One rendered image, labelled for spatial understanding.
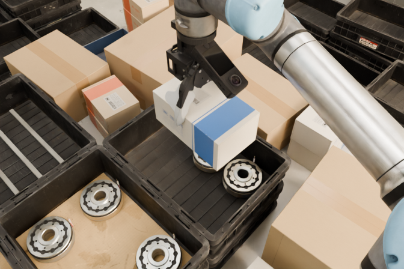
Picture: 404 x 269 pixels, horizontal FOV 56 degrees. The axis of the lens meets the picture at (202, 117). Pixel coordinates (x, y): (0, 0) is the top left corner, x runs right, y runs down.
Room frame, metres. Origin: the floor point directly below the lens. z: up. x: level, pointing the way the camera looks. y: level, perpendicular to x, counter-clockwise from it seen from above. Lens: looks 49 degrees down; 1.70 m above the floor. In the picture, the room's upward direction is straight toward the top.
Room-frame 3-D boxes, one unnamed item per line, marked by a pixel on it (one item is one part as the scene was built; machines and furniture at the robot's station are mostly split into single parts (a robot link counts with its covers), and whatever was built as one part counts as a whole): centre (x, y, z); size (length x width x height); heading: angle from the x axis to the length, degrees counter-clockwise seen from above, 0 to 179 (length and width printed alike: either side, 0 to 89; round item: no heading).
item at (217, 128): (0.55, -0.01, 1.09); 0.20 x 0.12 x 0.09; 43
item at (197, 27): (0.56, 0.01, 1.33); 0.08 x 0.08 x 0.05
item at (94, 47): (1.21, 0.36, 0.74); 0.20 x 0.15 x 0.07; 132
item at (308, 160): (0.75, -0.39, 0.74); 0.20 x 0.12 x 0.09; 137
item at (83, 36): (1.70, 0.69, 0.31); 0.40 x 0.30 x 0.34; 133
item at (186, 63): (0.57, 0.01, 1.25); 0.09 x 0.08 x 0.12; 43
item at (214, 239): (0.57, 0.02, 0.92); 0.40 x 0.30 x 0.02; 47
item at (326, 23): (1.95, -0.66, 0.31); 0.40 x 0.30 x 0.34; 43
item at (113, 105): (0.85, 0.29, 0.81); 0.16 x 0.12 x 0.07; 38
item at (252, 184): (0.54, -0.11, 0.86); 0.10 x 0.10 x 0.01
